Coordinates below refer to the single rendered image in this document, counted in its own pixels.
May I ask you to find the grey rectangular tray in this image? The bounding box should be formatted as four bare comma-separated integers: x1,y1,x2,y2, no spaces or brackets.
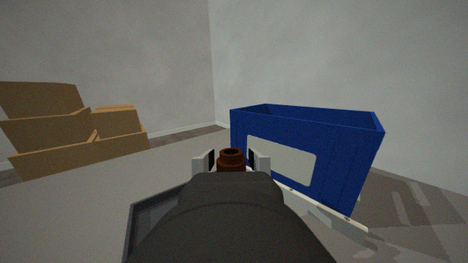
121,182,188,263

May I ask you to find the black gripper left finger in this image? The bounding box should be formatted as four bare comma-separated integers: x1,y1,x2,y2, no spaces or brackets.
192,149,214,178

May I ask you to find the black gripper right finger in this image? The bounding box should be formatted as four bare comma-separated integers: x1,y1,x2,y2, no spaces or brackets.
249,148,271,176

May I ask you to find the brown glass bottle with white label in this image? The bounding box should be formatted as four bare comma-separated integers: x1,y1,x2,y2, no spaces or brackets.
216,148,246,172

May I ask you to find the blue divided crate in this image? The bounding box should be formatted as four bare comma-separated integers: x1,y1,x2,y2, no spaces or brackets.
230,104,385,218

